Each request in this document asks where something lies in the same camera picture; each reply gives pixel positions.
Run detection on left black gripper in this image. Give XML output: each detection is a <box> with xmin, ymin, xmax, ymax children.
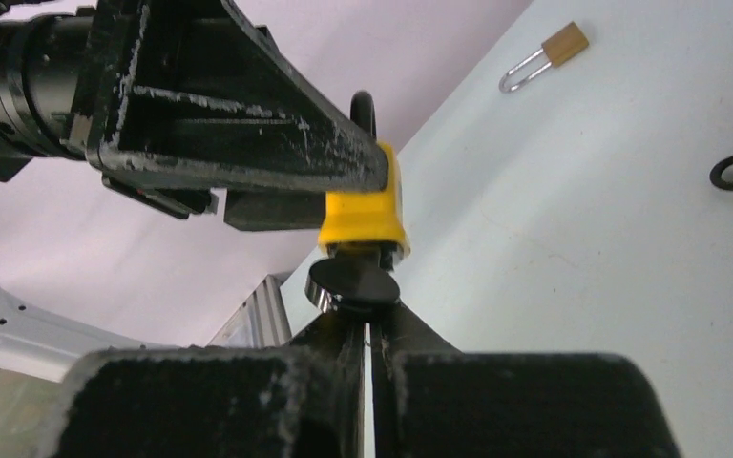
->
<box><xmin>0</xmin><ymin>1</ymin><xmax>96</xmax><ymax>182</ymax></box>

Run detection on left aluminium frame post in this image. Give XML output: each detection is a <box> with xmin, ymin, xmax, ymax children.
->
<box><xmin>207</xmin><ymin>275</ymin><xmax>293</xmax><ymax>349</ymax></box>

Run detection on black headed key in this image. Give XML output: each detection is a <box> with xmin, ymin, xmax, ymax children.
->
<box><xmin>304</xmin><ymin>257</ymin><xmax>400</xmax><ymax>320</ymax></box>

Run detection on yellow padlock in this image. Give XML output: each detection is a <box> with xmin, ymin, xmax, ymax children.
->
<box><xmin>317</xmin><ymin>90</ymin><xmax>412</xmax><ymax>270</ymax></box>

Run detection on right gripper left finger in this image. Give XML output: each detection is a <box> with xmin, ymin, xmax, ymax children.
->
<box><xmin>37</xmin><ymin>313</ymin><xmax>365</xmax><ymax>457</ymax></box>

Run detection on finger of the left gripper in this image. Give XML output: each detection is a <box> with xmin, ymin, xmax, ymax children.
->
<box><xmin>102</xmin><ymin>174</ymin><xmax>325</xmax><ymax>231</ymax></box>
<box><xmin>85</xmin><ymin>1</ymin><xmax>388</xmax><ymax>192</ymax></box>

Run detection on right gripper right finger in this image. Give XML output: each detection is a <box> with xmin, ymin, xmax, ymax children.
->
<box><xmin>370</xmin><ymin>304</ymin><xmax>681</xmax><ymax>457</ymax></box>

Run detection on brass padlock long shackle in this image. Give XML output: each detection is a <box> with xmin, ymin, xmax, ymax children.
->
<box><xmin>498</xmin><ymin>22</ymin><xmax>590</xmax><ymax>94</ymax></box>

